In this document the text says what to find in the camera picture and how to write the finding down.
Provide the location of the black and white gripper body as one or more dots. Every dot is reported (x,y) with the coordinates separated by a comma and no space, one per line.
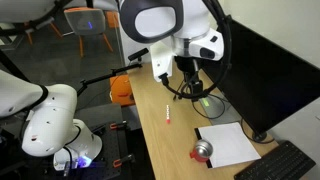
(190,69)

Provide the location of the red and white marker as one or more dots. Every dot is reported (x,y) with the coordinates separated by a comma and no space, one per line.
(168,114)

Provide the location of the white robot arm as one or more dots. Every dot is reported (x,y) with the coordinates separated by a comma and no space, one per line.
(198,29)

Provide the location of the red metal mug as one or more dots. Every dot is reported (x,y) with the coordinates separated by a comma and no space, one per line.
(202,151)

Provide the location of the orange box under table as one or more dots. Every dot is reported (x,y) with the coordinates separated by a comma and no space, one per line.
(121,91)

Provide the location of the black computer monitor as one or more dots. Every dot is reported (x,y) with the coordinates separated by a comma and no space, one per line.
(266,83)

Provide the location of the orange clamp far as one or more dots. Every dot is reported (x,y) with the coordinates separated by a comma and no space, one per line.
(114,126)

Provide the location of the orange clamp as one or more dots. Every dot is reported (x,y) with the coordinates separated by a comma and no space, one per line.
(128,158)
(114,126)

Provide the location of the white paper notepad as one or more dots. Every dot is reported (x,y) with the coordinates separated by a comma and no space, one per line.
(230,145)

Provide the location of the grey orange chair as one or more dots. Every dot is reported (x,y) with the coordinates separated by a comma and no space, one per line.
(86,21)

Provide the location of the orange clamp near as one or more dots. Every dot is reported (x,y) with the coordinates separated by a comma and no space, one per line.
(128,158)

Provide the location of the black keyboard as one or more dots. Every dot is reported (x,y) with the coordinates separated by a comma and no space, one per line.
(285,162)

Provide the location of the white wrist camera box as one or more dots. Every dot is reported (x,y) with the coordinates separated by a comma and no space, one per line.
(161,58)

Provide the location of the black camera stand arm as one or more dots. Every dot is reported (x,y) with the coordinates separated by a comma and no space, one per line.
(135,56)

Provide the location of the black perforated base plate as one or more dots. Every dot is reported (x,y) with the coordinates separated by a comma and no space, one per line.
(101,168)

